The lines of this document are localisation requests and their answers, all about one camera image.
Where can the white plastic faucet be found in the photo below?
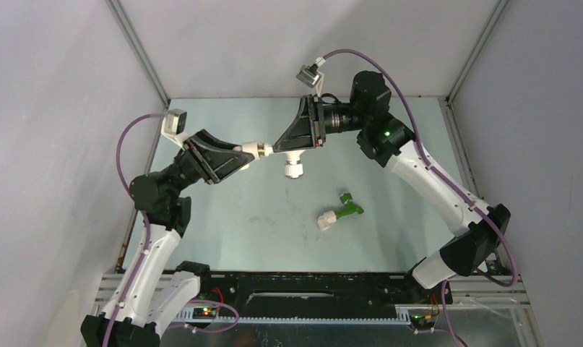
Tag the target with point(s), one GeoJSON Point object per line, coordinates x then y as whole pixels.
{"type": "Point", "coordinates": [293, 165]}

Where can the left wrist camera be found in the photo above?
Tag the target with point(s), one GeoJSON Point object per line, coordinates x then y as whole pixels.
{"type": "Point", "coordinates": [173, 126]}

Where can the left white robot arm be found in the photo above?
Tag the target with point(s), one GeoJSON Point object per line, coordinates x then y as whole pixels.
{"type": "Point", "coordinates": [136, 314]}

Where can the green plastic faucet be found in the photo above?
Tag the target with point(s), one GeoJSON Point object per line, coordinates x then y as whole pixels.
{"type": "Point", "coordinates": [349, 207]}

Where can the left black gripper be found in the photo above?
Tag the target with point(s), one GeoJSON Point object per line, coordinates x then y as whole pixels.
{"type": "Point", "coordinates": [217, 164]}

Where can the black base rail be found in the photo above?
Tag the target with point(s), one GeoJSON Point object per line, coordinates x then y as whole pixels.
{"type": "Point", "coordinates": [314, 295]}

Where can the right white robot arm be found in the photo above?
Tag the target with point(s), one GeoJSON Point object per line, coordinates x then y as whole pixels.
{"type": "Point", "coordinates": [476, 226]}

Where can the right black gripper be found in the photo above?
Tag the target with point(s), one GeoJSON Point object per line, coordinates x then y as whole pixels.
{"type": "Point", "coordinates": [302, 134]}

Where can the grey cable duct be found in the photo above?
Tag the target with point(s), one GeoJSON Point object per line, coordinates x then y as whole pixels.
{"type": "Point", "coordinates": [190, 315]}

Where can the white elbow fitting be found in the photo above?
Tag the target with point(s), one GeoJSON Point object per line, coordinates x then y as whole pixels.
{"type": "Point", "coordinates": [256, 149]}
{"type": "Point", "coordinates": [326, 220]}

